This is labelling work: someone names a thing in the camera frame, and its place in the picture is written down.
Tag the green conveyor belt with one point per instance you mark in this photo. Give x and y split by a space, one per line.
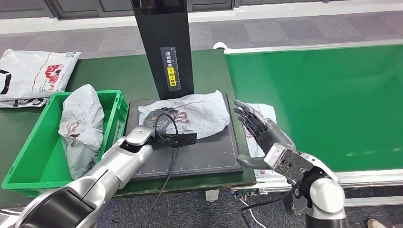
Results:
346 94

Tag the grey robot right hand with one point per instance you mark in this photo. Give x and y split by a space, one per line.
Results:
277 135

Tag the white conveyor roller cap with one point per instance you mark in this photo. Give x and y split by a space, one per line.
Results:
220 45

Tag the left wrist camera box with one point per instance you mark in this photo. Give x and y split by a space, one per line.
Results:
179 140

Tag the large white printed mailer bag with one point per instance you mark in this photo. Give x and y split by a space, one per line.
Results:
28 72

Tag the round chrome stand base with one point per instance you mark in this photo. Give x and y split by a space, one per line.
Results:
6 217

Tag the green plastic crate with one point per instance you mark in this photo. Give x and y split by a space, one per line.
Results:
34 163

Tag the white table bracket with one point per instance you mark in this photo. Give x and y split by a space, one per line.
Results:
212 195

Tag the dark framed glass partition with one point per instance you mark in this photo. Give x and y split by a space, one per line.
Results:
94 8

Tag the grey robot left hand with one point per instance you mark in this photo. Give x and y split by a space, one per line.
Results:
156 118

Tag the flat white black-print mailer bag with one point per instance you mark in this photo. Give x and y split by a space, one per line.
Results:
22 103

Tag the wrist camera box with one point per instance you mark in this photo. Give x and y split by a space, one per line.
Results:
179 140
289 162

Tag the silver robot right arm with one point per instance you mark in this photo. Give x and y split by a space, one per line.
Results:
327 201

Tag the black scanner machine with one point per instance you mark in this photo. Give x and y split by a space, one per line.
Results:
201 154

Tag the small circuit board box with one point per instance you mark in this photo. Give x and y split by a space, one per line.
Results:
248 192

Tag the grey parcel bag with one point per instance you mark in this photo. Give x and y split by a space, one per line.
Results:
82 132
267 110
207 113

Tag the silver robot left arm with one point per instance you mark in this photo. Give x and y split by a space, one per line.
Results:
110 176

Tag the person's foot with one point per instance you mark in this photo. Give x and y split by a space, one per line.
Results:
376 224

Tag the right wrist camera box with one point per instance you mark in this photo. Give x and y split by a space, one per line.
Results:
289 162

